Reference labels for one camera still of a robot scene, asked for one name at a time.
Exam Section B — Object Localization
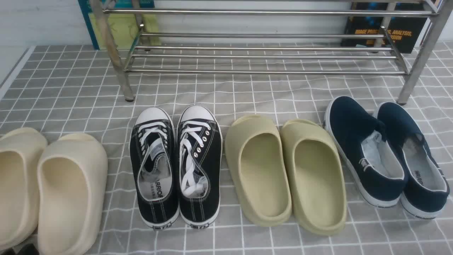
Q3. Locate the black canvas sneaker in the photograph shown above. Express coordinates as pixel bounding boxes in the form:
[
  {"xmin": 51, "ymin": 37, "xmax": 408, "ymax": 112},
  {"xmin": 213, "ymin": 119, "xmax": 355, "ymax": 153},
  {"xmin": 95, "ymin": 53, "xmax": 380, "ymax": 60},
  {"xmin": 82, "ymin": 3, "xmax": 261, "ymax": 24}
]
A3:
[
  {"xmin": 176, "ymin": 105, "xmax": 223, "ymax": 229},
  {"xmin": 129, "ymin": 107, "xmax": 179, "ymax": 230}
]

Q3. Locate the stainless steel shoe rack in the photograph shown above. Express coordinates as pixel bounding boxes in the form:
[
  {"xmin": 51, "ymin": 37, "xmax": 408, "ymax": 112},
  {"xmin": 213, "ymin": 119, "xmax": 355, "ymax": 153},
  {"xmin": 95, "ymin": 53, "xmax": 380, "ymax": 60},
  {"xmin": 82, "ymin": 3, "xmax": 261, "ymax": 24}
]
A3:
[{"xmin": 89, "ymin": 0, "xmax": 452, "ymax": 106}]

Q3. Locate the olive green slipper left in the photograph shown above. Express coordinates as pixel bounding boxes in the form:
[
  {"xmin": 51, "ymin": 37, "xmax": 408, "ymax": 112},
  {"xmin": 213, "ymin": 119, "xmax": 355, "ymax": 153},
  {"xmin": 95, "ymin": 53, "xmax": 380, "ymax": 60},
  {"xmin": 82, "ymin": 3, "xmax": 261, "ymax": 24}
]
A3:
[{"xmin": 224, "ymin": 115, "xmax": 292, "ymax": 227}]

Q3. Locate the olive green slipper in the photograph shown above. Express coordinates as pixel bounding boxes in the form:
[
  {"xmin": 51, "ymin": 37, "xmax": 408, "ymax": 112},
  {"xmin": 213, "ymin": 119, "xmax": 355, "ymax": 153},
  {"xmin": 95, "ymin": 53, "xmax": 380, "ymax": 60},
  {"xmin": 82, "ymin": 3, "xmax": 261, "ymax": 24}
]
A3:
[
  {"xmin": 224, "ymin": 115, "xmax": 292, "ymax": 227},
  {"xmin": 280, "ymin": 119, "xmax": 347, "ymax": 236}
]

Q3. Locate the olive green slipper right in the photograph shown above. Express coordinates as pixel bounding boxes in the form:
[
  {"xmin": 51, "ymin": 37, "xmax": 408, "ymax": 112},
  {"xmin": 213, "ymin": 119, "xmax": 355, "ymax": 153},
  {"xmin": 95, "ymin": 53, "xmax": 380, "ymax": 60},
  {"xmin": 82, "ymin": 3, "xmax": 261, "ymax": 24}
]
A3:
[{"xmin": 280, "ymin": 119, "xmax": 347, "ymax": 236}]

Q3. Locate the navy slip-on shoe left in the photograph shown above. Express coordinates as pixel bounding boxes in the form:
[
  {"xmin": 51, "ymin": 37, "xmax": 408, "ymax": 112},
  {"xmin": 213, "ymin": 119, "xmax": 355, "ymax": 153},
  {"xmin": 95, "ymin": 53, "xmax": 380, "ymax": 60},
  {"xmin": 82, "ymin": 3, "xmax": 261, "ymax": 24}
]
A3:
[{"xmin": 323, "ymin": 96, "xmax": 407, "ymax": 208}]

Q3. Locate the navy slip-on shoe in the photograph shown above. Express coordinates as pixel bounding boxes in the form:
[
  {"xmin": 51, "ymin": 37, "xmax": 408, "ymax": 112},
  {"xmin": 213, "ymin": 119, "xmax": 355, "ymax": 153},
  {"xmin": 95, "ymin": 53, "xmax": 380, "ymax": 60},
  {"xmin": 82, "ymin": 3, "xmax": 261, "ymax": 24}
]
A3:
[
  {"xmin": 373, "ymin": 102, "xmax": 450, "ymax": 219},
  {"xmin": 323, "ymin": 96, "xmax": 407, "ymax": 208}
]

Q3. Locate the cream slipper right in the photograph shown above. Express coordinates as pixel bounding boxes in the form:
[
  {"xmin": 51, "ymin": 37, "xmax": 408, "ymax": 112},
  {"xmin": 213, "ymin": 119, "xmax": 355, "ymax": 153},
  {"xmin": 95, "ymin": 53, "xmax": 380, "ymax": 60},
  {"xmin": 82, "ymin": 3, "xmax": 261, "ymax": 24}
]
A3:
[{"xmin": 37, "ymin": 133, "xmax": 108, "ymax": 255}]

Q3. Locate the cream slipper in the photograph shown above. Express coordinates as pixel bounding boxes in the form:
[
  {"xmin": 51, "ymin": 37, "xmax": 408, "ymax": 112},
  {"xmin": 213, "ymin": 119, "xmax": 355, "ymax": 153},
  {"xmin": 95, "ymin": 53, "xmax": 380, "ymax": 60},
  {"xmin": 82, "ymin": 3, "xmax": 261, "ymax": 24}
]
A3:
[
  {"xmin": 37, "ymin": 133, "xmax": 108, "ymax": 255},
  {"xmin": 0, "ymin": 127, "xmax": 48, "ymax": 250}
]

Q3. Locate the black orange-text book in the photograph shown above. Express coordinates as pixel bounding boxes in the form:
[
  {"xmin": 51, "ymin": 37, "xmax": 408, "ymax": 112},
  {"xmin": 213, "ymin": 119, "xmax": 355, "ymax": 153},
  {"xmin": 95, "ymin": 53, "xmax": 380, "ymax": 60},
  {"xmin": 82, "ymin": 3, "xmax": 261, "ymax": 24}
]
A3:
[{"xmin": 341, "ymin": 2, "xmax": 427, "ymax": 53}]

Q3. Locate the grey checked tablecloth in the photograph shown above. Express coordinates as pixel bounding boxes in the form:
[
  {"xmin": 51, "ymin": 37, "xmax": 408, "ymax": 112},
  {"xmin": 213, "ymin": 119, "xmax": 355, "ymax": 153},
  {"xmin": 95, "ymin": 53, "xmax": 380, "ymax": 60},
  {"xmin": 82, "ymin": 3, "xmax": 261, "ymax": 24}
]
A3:
[{"xmin": 1, "ymin": 45, "xmax": 452, "ymax": 255}]

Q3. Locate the cream slipper far left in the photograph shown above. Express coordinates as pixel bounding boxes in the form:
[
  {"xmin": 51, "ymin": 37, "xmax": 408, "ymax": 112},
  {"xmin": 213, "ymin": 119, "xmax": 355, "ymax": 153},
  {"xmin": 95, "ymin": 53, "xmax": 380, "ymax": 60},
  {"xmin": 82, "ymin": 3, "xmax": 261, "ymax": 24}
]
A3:
[{"xmin": 0, "ymin": 127, "xmax": 48, "ymax": 250}]

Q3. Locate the navy slip-on shoe right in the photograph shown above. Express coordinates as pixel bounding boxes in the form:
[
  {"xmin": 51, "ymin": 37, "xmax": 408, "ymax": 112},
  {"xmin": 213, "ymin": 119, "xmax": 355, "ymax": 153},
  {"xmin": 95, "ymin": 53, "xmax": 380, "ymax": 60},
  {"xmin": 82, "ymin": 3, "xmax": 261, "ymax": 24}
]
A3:
[{"xmin": 373, "ymin": 102, "xmax": 450, "ymax": 219}]

